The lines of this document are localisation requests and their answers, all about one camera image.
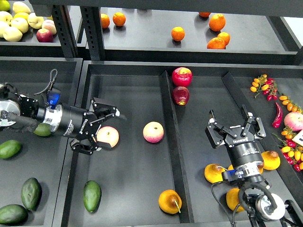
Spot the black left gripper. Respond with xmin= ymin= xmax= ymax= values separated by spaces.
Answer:
xmin=50 ymin=97 xmax=127 ymax=155

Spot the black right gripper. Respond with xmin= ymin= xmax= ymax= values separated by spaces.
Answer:
xmin=205 ymin=105 xmax=266 ymax=176

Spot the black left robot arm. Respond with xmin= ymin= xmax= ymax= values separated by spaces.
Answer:
xmin=0 ymin=69 xmax=126 ymax=155

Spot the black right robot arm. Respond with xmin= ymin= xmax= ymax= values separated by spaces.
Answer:
xmin=205 ymin=105 xmax=303 ymax=227

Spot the bright green avocado left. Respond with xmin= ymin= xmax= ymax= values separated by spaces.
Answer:
xmin=0 ymin=140 xmax=22 ymax=159

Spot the dark green avocado lower left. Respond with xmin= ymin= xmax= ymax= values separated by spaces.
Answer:
xmin=21 ymin=177 xmax=42 ymax=210

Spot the dark green avocado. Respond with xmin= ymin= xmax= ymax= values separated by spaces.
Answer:
xmin=0 ymin=204 xmax=28 ymax=225
xmin=21 ymin=177 xmax=42 ymax=210

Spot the dark green avocado bottom left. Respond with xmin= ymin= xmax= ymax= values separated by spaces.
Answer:
xmin=0 ymin=204 xmax=28 ymax=225

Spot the yellow pear pile front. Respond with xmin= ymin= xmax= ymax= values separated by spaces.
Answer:
xmin=3 ymin=26 xmax=23 ymax=42

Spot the red chili pepper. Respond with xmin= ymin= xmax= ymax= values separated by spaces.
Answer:
xmin=272 ymin=102 xmax=283 ymax=128

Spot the pink apple centre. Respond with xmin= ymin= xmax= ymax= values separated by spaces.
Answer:
xmin=143 ymin=122 xmax=164 ymax=143

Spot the cherry tomato bunch upper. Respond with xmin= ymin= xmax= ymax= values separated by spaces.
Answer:
xmin=250 ymin=74 xmax=278 ymax=101

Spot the cherry tomato bunch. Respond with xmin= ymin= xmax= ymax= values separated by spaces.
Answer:
xmin=250 ymin=74 xmax=278 ymax=101
xmin=273 ymin=126 xmax=303 ymax=172

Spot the pink apple right edge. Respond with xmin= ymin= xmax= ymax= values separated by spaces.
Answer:
xmin=284 ymin=112 xmax=303 ymax=131

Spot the cherry tomato bunch lower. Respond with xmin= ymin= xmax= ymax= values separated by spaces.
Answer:
xmin=273 ymin=126 xmax=303 ymax=172

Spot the black left tray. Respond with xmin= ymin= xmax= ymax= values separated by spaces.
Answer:
xmin=0 ymin=57 xmax=82 ymax=227

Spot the white label card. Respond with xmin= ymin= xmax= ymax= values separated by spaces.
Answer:
xmin=292 ymin=130 xmax=303 ymax=146

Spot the dark red apple lower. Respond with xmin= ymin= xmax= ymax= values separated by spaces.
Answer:
xmin=172 ymin=86 xmax=190 ymax=106

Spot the black centre divided tray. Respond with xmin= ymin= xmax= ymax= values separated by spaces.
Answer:
xmin=65 ymin=61 xmax=303 ymax=227

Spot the red apple upper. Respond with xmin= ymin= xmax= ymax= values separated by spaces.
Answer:
xmin=172 ymin=67 xmax=193 ymax=87

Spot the orange front right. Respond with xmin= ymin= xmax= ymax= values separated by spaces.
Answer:
xmin=207 ymin=37 xmax=226 ymax=49

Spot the black upper shelf tray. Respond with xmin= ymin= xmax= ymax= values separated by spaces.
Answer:
xmin=100 ymin=8 xmax=303 ymax=65

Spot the orange right small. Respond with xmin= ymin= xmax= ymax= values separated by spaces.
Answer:
xmin=217 ymin=32 xmax=231 ymax=46

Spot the orange far left shelf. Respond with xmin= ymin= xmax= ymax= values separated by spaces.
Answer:
xmin=100 ymin=13 xmax=110 ymax=29

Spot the orange shelf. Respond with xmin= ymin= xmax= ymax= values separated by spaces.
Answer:
xmin=112 ymin=12 xmax=126 ymax=26
xmin=171 ymin=26 xmax=185 ymax=42
xmin=100 ymin=13 xmax=110 ymax=29

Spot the dark red apple on shelf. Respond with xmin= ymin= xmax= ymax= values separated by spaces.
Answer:
xmin=36 ymin=28 xmax=53 ymax=43

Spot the pale peach on shelf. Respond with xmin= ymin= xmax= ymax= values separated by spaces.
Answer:
xmin=42 ymin=19 xmax=57 ymax=35

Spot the orange middle shelf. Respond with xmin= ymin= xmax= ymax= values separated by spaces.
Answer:
xmin=171 ymin=26 xmax=185 ymax=42

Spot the orange cherry tomato string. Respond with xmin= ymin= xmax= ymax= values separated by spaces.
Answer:
xmin=279 ymin=95 xmax=303 ymax=114

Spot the black perforated post left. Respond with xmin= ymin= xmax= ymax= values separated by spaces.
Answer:
xmin=52 ymin=5 xmax=78 ymax=58

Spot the black perforated shelf post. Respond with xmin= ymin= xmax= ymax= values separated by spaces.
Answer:
xmin=80 ymin=6 xmax=106 ymax=61

